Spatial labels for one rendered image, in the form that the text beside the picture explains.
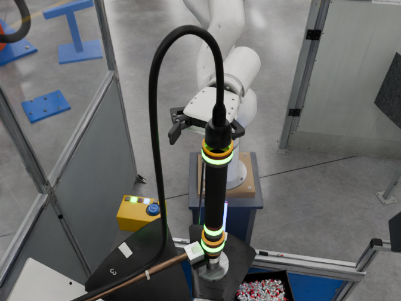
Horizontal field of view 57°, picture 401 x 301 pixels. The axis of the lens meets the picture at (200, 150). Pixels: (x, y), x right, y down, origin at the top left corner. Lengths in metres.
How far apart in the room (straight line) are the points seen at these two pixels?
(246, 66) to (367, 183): 2.28
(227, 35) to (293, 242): 1.84
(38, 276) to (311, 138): 2.38
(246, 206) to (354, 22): 1.38
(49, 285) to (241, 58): 0.71
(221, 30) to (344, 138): 2.20
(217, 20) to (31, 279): 0.76
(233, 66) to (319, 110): 2.00
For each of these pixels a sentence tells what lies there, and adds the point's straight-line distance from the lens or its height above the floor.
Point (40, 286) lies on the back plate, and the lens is 1.00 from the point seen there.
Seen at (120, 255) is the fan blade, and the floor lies 1.43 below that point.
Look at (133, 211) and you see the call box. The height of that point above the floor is 1.07.
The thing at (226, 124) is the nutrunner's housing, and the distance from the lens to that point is 0.48.
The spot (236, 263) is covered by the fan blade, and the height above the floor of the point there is 1.16.
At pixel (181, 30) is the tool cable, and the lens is 0.37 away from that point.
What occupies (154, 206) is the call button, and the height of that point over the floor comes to 1.08.
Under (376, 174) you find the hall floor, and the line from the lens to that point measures 3.13.
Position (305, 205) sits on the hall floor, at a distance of 2.75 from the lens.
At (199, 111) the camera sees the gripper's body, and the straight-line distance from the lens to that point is 0.74.
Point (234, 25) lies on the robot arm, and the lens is 0.94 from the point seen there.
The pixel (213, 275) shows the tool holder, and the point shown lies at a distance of 0.79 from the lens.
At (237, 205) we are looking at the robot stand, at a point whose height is 0.93.
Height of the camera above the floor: 2.18
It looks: 47 degrees down
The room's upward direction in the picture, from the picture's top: straight up
